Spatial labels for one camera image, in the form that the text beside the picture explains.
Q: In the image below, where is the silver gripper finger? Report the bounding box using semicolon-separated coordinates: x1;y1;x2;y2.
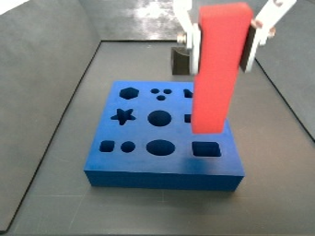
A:
172;0;201;75
240;0;296;73

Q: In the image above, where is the red rectangular block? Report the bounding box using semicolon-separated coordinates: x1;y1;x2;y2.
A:
191;2;253;134

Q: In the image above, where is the black curved fixture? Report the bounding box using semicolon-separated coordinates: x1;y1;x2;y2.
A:
171;47;189;76

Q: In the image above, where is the blue foam shape board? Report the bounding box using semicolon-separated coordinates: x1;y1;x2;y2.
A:
84;81;244;191

